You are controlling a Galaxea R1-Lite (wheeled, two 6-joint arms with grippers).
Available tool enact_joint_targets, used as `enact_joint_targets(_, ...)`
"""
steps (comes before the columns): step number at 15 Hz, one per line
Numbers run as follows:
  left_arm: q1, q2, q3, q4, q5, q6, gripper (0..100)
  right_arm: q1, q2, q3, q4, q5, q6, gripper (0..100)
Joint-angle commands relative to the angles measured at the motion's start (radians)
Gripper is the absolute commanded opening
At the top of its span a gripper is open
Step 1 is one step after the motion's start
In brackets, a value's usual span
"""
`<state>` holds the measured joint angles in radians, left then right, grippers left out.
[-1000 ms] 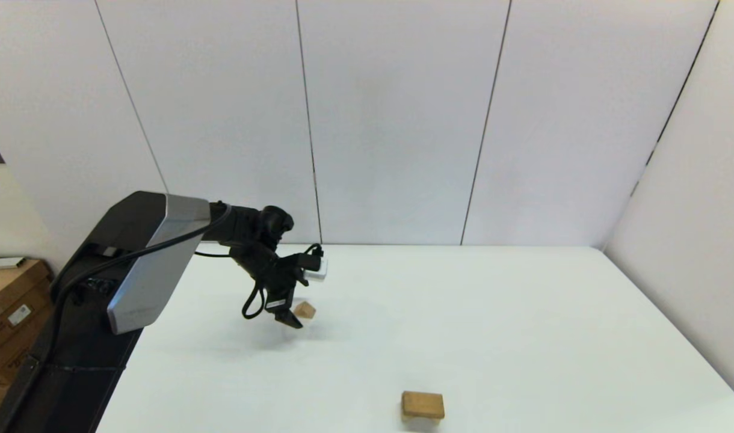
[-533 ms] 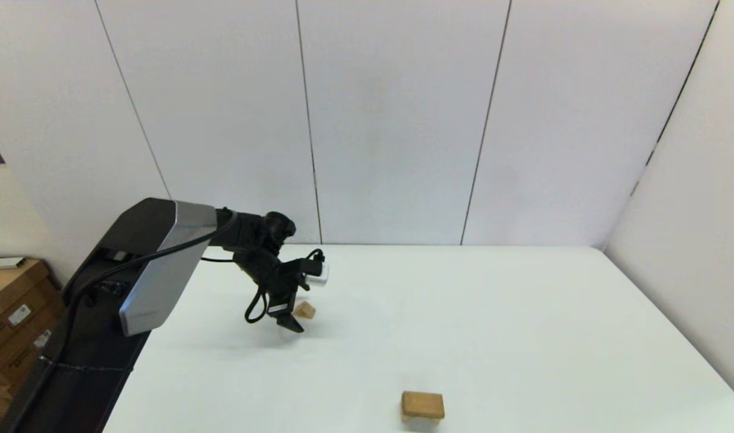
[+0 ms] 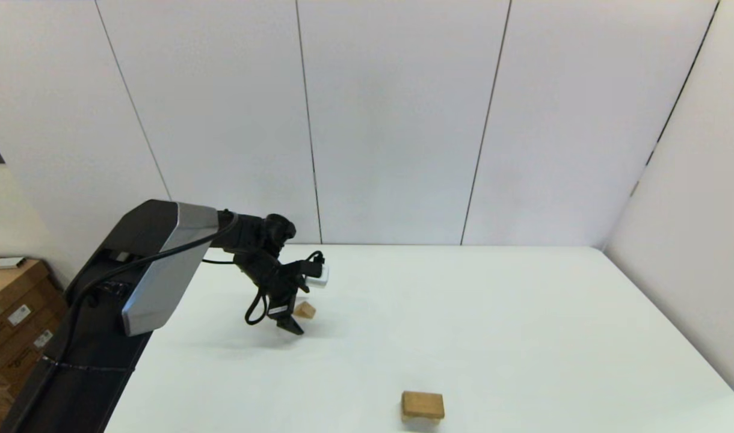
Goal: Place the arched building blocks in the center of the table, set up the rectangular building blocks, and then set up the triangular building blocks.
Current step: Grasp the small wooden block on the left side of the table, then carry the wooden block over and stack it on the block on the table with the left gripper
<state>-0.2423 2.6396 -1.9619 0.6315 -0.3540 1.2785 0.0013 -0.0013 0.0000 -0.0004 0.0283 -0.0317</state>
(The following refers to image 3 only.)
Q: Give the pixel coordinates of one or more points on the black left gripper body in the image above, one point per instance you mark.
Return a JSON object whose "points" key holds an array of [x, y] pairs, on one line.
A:
{"points": [[280, 288]]}

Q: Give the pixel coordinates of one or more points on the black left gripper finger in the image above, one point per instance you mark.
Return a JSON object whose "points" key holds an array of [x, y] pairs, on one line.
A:
{"points": [[290, 325]]}

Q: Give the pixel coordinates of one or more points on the triangular wooden building block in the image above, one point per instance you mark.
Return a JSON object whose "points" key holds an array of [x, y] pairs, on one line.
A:
{"points": [[305, 310]]}

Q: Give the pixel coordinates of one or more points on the rectangular wooden building block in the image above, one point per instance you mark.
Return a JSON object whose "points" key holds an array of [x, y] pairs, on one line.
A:
{"points": [[423, 404]]}

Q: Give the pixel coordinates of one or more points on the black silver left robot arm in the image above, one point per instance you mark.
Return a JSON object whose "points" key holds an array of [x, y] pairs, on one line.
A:
{"points": [[144, 270]]}

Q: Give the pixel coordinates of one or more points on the white flat board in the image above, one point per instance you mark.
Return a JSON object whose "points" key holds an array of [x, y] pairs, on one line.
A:
{"points": [[3, 263]]}

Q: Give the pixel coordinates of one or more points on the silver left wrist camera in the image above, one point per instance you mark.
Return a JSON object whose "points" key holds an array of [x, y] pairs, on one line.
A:
{"points": [[319, 275]]}

